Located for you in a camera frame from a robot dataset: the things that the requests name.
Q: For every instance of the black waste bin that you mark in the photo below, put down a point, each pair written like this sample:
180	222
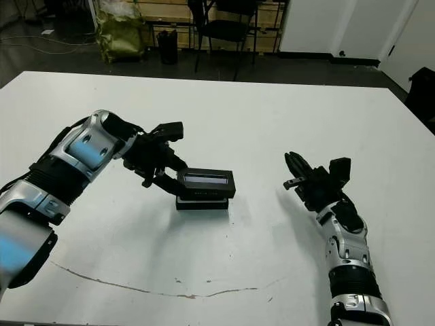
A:
167	47

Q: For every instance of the white paper sheet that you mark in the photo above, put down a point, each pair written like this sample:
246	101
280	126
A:
48	32

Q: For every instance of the black box lid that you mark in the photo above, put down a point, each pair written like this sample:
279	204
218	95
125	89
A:
217	193

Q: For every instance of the black bulky chair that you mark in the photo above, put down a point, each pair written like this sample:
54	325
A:
423	93

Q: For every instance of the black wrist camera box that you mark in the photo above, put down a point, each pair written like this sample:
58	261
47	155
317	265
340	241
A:
170	130
339	171

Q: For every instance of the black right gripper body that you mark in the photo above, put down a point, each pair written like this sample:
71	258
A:
319	193

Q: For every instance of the green bag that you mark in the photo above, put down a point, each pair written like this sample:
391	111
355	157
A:
120	37

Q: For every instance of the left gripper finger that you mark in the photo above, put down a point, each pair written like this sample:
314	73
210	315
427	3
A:
176	163
168	183

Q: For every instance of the clear plastic bag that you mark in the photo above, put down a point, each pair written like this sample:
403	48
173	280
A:
117	6

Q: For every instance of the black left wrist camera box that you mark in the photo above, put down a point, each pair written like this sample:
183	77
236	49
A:
170	130

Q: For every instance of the black folding chair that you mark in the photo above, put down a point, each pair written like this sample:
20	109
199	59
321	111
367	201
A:
224	29

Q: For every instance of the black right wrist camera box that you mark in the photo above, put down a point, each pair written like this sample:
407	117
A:
339	171

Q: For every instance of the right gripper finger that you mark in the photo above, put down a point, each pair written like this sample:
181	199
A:
303	168
293	168

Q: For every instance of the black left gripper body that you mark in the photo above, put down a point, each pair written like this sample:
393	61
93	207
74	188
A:
149	156

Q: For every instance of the black box base white insert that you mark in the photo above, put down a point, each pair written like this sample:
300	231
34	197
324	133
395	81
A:
204	206

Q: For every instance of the white door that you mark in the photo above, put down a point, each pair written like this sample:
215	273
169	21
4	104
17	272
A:
416	37

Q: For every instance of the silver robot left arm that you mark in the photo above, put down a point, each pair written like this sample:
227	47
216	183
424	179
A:
34	203

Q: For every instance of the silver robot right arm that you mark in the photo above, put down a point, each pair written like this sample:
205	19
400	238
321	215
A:
346	244

